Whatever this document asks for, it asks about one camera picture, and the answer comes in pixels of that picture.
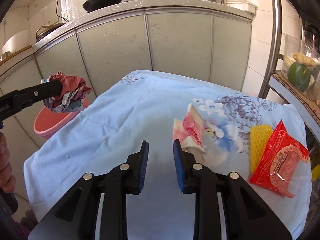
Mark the light blue floral cloth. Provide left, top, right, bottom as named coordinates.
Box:
left=23, top=70, right=306, bottom=239

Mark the small yellow foam net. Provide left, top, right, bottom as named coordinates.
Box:
left=249, top=125, right=273, bottom=174

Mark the clear plastic container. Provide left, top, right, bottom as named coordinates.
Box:
left=281, top=35, right=319, bottom=101

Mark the metal shelf rack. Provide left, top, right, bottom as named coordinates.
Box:
left=259, top=0, right=319, bottom=151

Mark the red white wrapper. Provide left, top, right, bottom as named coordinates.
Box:
left=41, top=72, right=92, bottom=113

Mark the red plastic snack bag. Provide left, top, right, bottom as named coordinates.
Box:
left=249, top=121, right=309, bottom=198

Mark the brown cardboard sheet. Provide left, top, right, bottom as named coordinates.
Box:
left=269, top=70, right=319, bottom=126

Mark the pink white paper wrapper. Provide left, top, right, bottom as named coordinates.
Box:
left=172, top=103, right=206, bottom=163

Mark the ginger root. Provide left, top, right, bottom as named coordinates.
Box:
left=292, top=52, right=316, bottom=68

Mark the pink plastic bucket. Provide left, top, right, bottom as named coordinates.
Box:
left=33, top=107, right=80, bottom=140

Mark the white tray on counter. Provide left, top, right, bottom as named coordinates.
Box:
left=227, top=1, right=257, bottom=15

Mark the green squash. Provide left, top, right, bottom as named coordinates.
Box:
left=287, top=62, right=311, bottom=92

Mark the person's left hand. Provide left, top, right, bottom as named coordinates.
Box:
left=0, top=133, right=16, bottom=193

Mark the grey kitchen cabinet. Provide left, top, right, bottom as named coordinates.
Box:
left=0, top=0, right=253, bottom=156

